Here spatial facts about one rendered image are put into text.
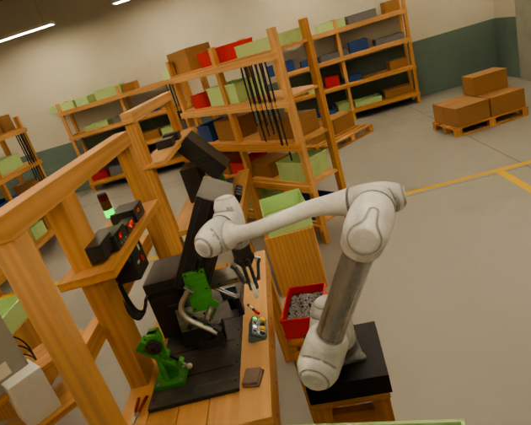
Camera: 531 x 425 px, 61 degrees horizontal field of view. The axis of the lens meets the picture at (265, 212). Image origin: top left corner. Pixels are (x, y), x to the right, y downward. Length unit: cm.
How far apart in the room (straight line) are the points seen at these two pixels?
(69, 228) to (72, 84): 1006
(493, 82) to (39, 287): 767
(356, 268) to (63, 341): 106
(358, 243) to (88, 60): 1081
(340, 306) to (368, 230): 34
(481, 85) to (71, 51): 873
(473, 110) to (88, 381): 697
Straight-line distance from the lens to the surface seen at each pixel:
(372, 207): 133
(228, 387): 210
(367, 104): 1069
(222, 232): 154
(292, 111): 457
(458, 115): 775
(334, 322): 157
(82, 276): 203
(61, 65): 1203
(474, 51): 1189
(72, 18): 1187
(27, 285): 174
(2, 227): 167
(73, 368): 188
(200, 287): 232
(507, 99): 816
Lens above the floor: 221
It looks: 20 degrees down
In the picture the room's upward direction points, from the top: 17 degrees counter-clockwise
